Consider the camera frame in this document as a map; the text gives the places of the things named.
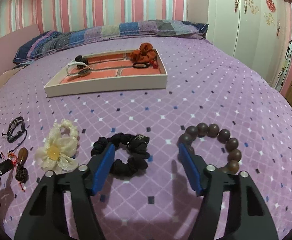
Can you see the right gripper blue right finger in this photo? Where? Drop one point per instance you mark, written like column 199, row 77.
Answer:
column 195, row 169

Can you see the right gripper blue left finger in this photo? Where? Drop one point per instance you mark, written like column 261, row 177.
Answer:
column 99, row 167

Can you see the black fabric scrunchie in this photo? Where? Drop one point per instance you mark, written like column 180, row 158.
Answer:
column 135, row 145

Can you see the black hair tie red bead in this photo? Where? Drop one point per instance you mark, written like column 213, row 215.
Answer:
column 143, row 65

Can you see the purple patterned bedspread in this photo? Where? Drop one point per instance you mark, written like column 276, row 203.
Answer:
column 204, row 85

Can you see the white tray brick-pattern lining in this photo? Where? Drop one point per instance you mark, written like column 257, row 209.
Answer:
column 107, row 72

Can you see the pink headboard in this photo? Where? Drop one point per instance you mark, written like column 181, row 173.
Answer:
column 9, row 44

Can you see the black hair clip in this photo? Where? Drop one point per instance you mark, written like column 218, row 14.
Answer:
column 81, row 62

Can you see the patchwork striped pillow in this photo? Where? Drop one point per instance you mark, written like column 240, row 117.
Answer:
column 53, row 41

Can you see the orange fabric scrunchie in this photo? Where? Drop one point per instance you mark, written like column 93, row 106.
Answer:
column 145, row 54

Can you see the white wardrobe with decals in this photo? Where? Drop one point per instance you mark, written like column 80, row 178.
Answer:
column 252, row 31

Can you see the desk lamp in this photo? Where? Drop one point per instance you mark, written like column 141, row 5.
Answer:
column 285, row 68

